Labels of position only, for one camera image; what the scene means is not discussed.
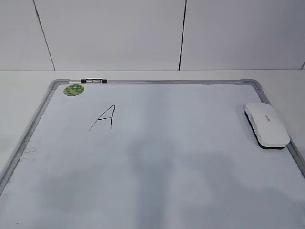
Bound black and silver board clip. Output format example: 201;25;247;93
81;78;108;84

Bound white board with grey frame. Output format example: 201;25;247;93
0;80;305;229

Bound round green magnet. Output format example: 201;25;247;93
63;84;84;96

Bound white board eraser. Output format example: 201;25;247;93
245;103;290;149

